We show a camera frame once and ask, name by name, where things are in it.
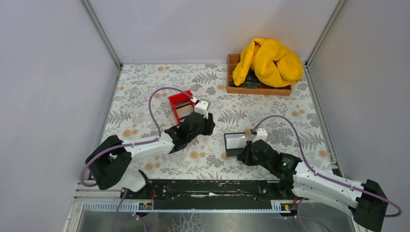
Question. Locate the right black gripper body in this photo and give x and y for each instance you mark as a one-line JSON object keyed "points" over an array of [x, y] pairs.
{"points": [[249, 151]]}

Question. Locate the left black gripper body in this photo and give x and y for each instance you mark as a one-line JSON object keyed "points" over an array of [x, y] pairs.
{"points": [[201, 121]]}

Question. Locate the black card holder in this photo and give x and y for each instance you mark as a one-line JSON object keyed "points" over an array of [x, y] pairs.
{"points": [[238, 152]]}

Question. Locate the red plastic bin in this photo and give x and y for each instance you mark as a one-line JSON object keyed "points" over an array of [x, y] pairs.
{"points": [[176, 99]]}

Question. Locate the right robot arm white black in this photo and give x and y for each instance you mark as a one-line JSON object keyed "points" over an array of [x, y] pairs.
{"points": [[361, 201]]}

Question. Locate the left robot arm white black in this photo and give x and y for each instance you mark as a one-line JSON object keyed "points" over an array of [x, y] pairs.
{"points": [[110, 163]]}

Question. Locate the floral table mat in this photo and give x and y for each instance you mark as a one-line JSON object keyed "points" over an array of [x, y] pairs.
{"points": [[141, 106]]}

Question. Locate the dark green object in tray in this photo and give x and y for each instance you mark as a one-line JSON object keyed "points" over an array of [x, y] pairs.
{"points": [[251, 82]]}

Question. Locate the wooden tray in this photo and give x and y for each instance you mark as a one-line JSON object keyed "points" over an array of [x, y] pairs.
{"points": [[232, 61]]}

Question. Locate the yellow cloth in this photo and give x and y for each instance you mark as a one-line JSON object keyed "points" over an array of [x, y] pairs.
{"points": [[273, 63]]}

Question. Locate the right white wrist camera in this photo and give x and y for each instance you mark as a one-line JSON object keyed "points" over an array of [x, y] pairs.
{"points": [[259, 134]]}

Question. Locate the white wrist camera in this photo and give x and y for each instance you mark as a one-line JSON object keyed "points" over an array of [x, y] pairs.
{"points": [[259, 134], [201, 107]]}

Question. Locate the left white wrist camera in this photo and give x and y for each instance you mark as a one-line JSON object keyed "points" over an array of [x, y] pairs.
{"points": [[201, 107]]}

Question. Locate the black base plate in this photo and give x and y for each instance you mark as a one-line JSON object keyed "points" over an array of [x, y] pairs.
{"points": [[211, 194]]}

